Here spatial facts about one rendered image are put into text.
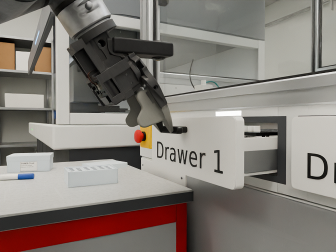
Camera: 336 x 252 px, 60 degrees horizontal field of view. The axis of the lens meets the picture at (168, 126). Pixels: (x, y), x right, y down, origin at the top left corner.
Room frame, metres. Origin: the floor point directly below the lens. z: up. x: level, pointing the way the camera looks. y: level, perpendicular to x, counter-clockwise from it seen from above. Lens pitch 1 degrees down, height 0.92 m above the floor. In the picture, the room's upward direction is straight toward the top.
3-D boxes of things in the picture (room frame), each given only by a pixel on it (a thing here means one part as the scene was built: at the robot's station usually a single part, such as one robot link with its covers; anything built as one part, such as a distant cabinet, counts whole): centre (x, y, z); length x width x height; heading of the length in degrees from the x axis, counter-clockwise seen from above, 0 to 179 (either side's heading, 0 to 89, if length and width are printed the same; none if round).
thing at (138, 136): (0.87, 0.08, 0.88); 0.04 x 0.03 x 0.04; 28
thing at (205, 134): (0.56, -0.04, 0.87); 0.29 x 0.02 x 0.11; 28
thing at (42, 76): (2.27, 0.39, 1.13); 1.78 x 1.14 x 0.45; 28
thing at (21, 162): (0.95, 0.45, 0.79); 0.13 x 0.09 x 0.05; 105
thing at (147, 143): (0.88, 0.05, 0.88); 0.07 x 0.05 x 0.07; 28
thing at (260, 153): (0.66, -0.22, 0.86); 0.40 x 0.26 x 0.06; 118
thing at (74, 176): (0.76, 0.20, 0.78); 0.12 x 0.08 x 0.04; 115
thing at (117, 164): (1.00, 0.22, 0.77); 0.13 x 0.09 x 0.02; 135
